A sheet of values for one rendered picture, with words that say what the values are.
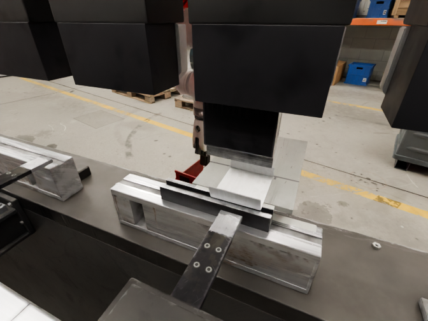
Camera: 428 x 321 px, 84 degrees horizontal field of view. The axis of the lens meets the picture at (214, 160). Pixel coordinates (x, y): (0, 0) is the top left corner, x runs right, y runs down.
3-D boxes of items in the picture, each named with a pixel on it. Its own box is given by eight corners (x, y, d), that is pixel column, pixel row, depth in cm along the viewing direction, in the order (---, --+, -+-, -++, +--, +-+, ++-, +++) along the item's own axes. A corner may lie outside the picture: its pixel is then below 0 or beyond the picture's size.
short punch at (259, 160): (273, 165, 34) (283, 99, 29) (270, 172, 32) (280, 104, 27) (209, 151, 37) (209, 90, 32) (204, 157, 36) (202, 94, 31)
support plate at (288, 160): (307, 144, 58) (307, 141, 58) (292, 214, 37) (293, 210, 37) (237, 132, 64) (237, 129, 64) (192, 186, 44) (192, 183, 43)
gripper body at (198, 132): (207, 119, 68) (206, 154, 73) (225, 111, 76) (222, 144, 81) (186, 114, 71) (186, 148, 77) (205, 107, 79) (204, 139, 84)
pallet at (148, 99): (183, 93, 454) (183, 86, 447) (150, 104, 401) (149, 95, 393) (144, 84, 518) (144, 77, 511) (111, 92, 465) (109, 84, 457)
